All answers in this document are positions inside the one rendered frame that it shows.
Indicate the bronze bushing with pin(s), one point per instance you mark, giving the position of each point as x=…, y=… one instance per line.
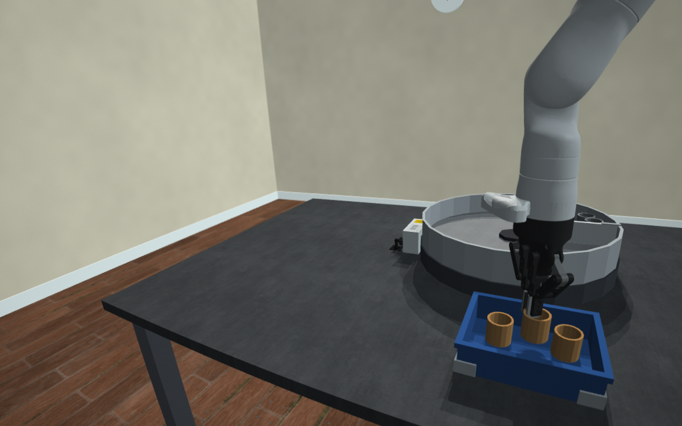
x=499, y=334
x=566, y=343
x=536, y=330

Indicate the blue crate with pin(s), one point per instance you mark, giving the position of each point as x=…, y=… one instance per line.
x=532, y=366

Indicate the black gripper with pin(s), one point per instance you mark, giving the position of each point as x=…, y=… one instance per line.
x=544, y=264

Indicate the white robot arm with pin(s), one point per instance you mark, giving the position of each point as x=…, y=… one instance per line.
x=562, y=73

